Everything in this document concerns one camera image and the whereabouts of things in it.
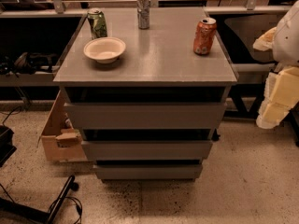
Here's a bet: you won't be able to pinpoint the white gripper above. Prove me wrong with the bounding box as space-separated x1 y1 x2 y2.
253 27 299 129

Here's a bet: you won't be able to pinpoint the grey top drawer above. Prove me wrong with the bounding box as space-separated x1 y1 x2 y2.
64 103 226 130

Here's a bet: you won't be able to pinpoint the grey drawer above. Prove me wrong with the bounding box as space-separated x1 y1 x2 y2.
81 141 212 161
93 164 203 180
64 103 226 130

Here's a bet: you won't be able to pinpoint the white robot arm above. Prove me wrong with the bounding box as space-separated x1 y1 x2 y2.
253 1 299 129

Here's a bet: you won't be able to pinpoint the grey drawer cabinet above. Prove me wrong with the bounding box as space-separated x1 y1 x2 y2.
53 6 239 183

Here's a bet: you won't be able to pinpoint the grey middle drawer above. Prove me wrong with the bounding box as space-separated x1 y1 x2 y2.
81 141 212 161

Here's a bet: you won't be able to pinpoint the grey bottom drawer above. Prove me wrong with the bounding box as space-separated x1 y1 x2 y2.
93 164 203 180

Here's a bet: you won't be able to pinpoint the orange soda can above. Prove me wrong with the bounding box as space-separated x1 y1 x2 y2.
193 17 217 55

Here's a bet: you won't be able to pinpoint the silver tall can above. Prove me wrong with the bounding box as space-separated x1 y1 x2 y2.
136 0 150 29

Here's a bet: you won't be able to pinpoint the white paper bowl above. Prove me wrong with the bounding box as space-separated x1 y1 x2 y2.
83 37 126 64

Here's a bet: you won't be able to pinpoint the green soda can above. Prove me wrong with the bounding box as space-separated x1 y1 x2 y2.
87 7 107 39

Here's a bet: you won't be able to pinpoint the cardboard box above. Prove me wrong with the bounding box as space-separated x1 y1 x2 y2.
41 92 87 161

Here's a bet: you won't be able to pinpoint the black headphones on shelf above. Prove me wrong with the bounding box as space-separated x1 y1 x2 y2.
0 52 58 75

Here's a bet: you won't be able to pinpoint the black box at left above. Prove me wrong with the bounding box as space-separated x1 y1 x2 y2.
0 125 16 167

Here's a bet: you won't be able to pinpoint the black stand base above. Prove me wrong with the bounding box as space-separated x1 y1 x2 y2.
0 175 78 224

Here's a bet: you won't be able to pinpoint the black cable on floor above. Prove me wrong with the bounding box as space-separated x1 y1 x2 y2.
46 196 84 224

